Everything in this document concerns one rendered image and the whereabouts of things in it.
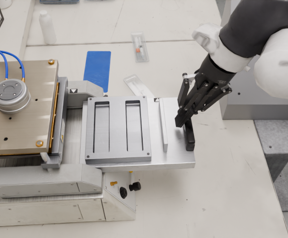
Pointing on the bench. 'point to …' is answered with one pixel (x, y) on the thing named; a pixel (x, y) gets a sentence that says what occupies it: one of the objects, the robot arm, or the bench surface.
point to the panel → (121, 180)
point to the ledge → (13, 29)
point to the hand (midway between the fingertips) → (183, 115)
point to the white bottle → (47, 28)
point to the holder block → (117, 130)
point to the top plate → (19, 105)
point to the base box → (57, 212)
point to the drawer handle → (189, 135)
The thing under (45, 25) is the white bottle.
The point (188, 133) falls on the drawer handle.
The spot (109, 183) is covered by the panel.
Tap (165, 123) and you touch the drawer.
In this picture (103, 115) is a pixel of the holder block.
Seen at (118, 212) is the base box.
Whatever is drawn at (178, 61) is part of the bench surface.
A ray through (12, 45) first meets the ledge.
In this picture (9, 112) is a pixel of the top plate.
